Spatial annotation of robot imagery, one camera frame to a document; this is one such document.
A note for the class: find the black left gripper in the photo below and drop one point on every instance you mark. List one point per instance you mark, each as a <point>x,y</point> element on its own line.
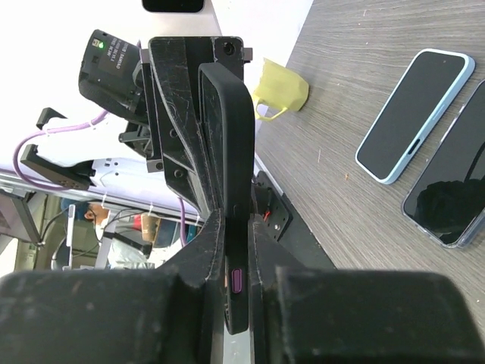
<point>156,90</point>

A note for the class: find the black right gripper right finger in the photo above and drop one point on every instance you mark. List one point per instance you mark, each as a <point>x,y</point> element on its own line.
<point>305,315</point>

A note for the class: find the clear magsafe phone case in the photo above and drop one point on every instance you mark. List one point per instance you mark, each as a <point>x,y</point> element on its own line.
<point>454,182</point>

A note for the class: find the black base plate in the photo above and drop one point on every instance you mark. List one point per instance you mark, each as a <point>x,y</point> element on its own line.
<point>285,225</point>

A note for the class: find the black phone case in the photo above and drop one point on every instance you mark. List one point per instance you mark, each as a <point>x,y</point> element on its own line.
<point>234,162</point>

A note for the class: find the light blue phone case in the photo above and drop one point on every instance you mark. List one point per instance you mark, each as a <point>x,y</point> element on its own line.
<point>415,113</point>

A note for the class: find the yellow paper cup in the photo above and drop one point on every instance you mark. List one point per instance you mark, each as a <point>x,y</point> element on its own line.
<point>279,88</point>

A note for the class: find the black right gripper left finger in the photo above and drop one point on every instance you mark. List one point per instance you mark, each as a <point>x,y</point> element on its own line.
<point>172,314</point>

